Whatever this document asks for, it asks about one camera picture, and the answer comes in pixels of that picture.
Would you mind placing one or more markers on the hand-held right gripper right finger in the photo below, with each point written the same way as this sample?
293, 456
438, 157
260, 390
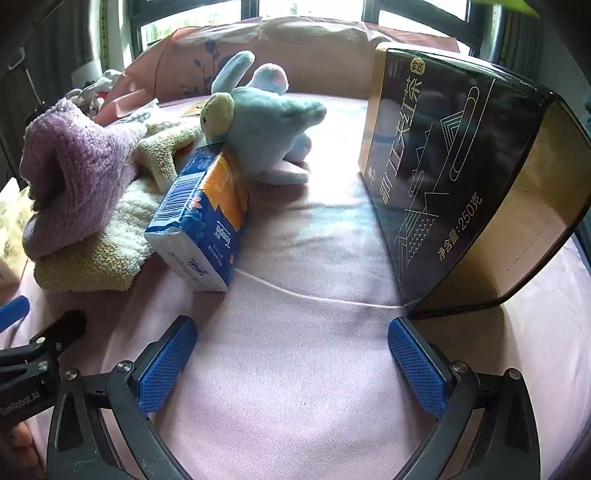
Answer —
418, 369

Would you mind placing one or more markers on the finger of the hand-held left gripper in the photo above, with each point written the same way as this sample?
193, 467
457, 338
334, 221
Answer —
60, 330
11, 314

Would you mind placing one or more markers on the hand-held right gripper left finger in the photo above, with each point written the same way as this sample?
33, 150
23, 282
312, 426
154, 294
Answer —
166, 364

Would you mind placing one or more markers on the yellow and cream towel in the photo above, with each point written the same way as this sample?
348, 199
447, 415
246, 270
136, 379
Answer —
92, 258

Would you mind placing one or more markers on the blue tissue pack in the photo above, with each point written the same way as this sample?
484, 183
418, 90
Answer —
207, 230

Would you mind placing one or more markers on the purple fluffy towel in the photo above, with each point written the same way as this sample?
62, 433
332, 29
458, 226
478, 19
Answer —
69, 157

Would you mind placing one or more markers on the blue plush toy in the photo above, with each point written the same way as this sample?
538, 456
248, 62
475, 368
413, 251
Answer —
263, 124

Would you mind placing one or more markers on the pink bed sheet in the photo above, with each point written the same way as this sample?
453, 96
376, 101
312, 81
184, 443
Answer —
295, 369

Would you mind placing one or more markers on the black and gold tea tin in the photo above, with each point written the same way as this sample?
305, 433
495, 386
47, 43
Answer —
438, 161

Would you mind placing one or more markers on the pile of clothes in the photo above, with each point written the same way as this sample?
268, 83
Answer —
99, 83

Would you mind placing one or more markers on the small beige tissue packet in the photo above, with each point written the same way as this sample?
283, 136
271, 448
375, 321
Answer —
195, 109

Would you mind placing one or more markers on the pink leaf print pillow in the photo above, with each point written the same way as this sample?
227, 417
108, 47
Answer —
323, 60

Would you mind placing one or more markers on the dark pleated curtain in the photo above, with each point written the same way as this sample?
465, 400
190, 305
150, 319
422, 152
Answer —
521, 41

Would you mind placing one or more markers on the black window frame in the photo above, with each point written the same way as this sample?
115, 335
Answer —
249, 9

